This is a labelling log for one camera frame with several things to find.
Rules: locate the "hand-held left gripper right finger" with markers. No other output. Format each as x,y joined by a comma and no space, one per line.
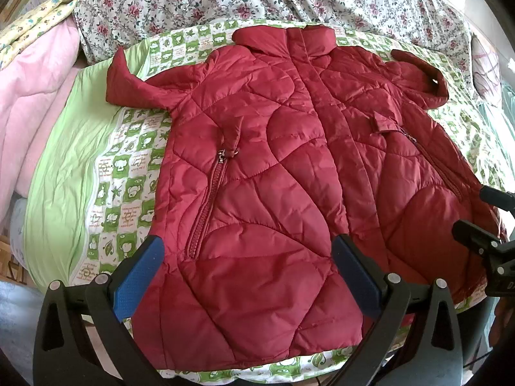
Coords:
356,277

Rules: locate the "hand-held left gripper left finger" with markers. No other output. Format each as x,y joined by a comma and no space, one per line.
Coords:
136,275

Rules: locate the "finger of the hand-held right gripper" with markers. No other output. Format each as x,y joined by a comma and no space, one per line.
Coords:
472,234
499,199

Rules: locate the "red quilted jacket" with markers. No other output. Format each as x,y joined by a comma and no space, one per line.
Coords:
261,169

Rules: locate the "green checked printed bedsheet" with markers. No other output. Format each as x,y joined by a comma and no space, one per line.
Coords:
128,169

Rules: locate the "pale printed pillow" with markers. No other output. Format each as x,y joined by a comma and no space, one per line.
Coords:
485,68

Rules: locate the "pink blanket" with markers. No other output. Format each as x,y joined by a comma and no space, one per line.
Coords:
36,108

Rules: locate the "yellow printed quilt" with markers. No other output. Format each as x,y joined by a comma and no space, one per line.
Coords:
36,16

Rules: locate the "floral duvet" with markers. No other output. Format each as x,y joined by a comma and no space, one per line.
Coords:
201,0

